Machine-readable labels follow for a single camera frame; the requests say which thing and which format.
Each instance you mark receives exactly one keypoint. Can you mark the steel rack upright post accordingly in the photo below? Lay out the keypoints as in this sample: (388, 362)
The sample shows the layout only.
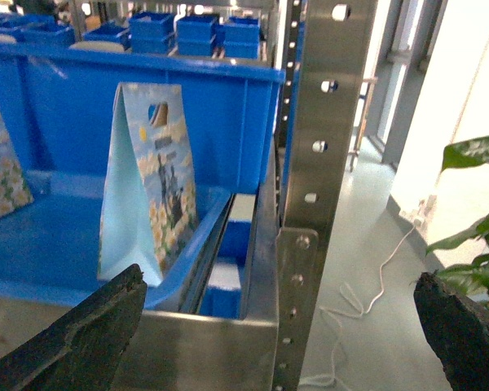
(326, 48)

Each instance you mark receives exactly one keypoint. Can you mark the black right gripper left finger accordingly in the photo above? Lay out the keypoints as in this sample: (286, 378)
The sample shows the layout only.
(82, 349)

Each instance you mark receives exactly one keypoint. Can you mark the large blue plastic bin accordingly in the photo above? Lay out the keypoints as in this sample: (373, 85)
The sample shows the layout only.
(57, 104)

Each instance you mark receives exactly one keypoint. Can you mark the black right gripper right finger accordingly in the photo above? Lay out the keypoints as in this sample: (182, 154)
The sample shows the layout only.
(457, 330)

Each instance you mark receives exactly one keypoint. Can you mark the green potted plant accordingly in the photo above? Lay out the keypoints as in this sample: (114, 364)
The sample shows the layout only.
(466, 279)

